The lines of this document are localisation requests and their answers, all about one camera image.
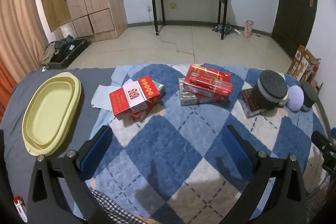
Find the lavender round compact case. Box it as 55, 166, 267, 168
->
286, 85, 304, 112

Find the small black foam cylinder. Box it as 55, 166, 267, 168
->
301, 81, 318, 112

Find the large black foam cylinder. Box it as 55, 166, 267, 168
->
252, 70, 288, 110

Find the dark brown box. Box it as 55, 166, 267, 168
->
239, 88, 265, 118

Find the red white cigarette box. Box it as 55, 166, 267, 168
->
109, 76, 161, 120

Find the silver box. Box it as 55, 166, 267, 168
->
178, 78, 216, 106

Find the red cigarette carton with lighter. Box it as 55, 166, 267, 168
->
183, 64, 233, 101

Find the yellow oval plastic tray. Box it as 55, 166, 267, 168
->
22, 72, 81, 156

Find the white tissue paper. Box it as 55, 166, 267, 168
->
91, 85, 120, 112

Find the blue white checkered quilt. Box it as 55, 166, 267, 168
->
86, 64, 330, 223

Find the orange printed cardboard box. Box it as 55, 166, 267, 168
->
286, 45, 321, 82

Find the open black suitcase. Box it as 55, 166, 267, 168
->
41, 35, 91, 69

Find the beige curtain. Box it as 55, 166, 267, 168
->
1, 0, 48, 115

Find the pink bag on floor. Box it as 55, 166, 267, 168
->
243, 20, 254, 38

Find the dark clothes pile on floor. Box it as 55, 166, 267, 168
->
212, 23, 242, 36

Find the dark wooden door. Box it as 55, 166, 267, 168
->
272, 0, 318, 58

